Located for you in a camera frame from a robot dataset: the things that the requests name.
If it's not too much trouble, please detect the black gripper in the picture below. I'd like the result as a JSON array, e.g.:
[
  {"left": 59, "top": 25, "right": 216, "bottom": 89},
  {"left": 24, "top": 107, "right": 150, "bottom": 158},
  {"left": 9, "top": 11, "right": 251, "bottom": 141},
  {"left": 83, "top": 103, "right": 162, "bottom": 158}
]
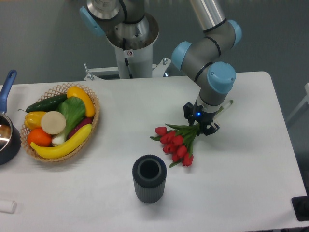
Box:
[{"left": 183, "top": 102, "right": 220, "bottom": 135}]

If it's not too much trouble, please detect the red tulip bouquet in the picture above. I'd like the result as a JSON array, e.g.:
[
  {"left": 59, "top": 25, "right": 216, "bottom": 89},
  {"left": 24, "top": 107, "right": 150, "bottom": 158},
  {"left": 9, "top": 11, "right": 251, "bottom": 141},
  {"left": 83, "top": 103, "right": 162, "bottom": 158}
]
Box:
[{"left": 150, "top": 100, "right": 234, "bottom": 169}]

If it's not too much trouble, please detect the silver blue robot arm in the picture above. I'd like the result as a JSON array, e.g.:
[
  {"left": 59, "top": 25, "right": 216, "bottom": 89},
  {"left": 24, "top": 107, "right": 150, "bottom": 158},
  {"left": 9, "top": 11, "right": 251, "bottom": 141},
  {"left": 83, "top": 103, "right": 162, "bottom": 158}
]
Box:
[{"left": 171, "top": 0, "right": 242, "bottom": 136}]

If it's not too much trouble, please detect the dark grey ribbed vase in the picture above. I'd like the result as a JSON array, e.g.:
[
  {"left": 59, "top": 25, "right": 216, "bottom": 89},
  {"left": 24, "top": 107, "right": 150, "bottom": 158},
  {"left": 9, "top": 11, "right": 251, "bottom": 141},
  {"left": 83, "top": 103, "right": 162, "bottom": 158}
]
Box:
[{"left": 132, "top": 154, "right": 167, "bottom": 203}]

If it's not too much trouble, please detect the purple eggplant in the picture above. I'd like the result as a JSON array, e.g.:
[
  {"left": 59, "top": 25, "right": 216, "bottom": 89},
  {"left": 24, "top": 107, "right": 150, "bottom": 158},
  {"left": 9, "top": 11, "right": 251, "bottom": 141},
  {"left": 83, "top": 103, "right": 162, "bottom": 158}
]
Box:
[{"left": 67, "top": 117, "right": 93, "bottom": 139}]

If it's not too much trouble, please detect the white furniture part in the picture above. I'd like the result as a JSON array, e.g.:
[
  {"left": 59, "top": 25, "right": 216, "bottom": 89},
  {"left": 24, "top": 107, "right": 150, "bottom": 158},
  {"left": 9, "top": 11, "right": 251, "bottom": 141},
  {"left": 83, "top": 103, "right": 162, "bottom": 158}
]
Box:
[{"left": 287, "top": 83, "right": 309, "bottom": 124}]

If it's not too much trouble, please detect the green bok choy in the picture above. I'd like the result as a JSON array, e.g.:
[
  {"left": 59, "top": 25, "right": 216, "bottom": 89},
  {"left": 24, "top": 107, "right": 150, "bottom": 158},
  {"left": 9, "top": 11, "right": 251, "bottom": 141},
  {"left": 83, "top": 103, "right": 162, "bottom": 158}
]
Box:
[{"left": 52, "top": 97, "right": 85, "bottom": 146}]

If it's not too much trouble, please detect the yellow squash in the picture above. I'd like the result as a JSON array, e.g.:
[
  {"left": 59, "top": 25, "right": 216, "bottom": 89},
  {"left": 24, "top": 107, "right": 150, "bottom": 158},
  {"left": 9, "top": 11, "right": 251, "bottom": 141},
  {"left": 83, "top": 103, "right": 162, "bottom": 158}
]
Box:
[{"left": 67, "top": 86, "right": 95, "bottom": 117}]

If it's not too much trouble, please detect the black device at table corner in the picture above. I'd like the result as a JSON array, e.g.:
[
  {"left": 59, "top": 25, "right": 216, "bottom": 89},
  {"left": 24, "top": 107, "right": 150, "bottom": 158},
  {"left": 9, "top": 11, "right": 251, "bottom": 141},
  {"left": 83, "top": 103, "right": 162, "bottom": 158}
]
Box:
[{"left": 291, "top": 196, "right": 309, "bottom": 221}]

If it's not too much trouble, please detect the woven wicker basket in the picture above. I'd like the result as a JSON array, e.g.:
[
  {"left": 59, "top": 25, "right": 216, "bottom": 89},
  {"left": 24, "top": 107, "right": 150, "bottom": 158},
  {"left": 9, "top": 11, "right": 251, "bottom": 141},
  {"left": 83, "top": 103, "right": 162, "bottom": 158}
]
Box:
[{"left": 20, "top": 83, "right": 100, "bottom": 162}]

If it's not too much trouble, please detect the beige round onion slice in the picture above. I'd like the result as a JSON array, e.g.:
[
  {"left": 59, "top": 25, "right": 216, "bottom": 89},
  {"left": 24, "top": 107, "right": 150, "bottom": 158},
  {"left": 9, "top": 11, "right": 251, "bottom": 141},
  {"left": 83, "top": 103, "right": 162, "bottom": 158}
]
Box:
[{"left": 41, "top": 111, "right": 66, "bottom": 135}]

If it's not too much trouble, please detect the yellow banana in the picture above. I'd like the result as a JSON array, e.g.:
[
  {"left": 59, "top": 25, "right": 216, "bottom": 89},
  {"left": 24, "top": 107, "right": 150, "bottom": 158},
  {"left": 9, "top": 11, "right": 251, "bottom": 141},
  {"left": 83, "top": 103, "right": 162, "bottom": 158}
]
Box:
[{"left": 30, "top": 124, "right": 92, "bottom": 159}]

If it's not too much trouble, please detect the green cucumber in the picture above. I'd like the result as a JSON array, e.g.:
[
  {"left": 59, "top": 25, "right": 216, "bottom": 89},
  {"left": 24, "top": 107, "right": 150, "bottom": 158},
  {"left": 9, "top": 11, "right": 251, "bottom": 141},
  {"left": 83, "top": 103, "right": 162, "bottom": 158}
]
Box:
[{"left": 18, "top": 94, "right": 67, "bottom": 113}]

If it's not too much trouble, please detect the orange fruit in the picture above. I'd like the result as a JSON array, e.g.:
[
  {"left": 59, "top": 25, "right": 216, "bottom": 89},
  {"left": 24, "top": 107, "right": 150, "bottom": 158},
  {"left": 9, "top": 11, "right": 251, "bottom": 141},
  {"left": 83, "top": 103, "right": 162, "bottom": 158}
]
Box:
[{"left": 27, "top": 128, "right": 52, "bottom": 147}]

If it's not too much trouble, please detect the yellow bell pepper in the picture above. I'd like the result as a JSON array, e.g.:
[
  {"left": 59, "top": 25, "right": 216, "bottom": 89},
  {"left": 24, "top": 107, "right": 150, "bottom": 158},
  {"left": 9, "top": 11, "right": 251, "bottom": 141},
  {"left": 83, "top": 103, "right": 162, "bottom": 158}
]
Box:
[{"left": 24, "top": 111, "right": 46, "bottom": 130}]

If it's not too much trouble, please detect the white cylinder object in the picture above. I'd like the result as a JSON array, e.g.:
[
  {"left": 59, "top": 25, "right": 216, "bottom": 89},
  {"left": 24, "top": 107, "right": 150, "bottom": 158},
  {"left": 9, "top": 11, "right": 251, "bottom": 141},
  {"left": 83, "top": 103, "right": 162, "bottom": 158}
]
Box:
[{"left": 0, "top": 199, "right": 17, "bottom": 214}]

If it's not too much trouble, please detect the white metal base frame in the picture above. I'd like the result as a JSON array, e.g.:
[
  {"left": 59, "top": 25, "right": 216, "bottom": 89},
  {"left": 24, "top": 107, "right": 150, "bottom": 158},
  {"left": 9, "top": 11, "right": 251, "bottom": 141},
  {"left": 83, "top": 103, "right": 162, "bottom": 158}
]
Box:
[{"left": 84, "top": 58, "right": 171, "bottom": 81}]

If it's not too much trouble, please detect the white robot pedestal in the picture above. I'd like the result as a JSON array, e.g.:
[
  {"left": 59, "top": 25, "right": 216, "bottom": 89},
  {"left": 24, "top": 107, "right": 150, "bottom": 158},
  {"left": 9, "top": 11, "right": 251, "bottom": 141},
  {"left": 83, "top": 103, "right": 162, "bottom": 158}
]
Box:
[{"left": 108, "top": 36, "right": 160, "bottom": 79}]

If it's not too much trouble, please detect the blue handled saucepan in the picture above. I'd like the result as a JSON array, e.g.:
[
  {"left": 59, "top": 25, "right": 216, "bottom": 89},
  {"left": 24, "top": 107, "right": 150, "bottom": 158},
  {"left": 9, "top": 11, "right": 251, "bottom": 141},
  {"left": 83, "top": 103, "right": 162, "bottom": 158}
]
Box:
[{"left": 0, "top": 70, "right": 21, "bottom": 165}]

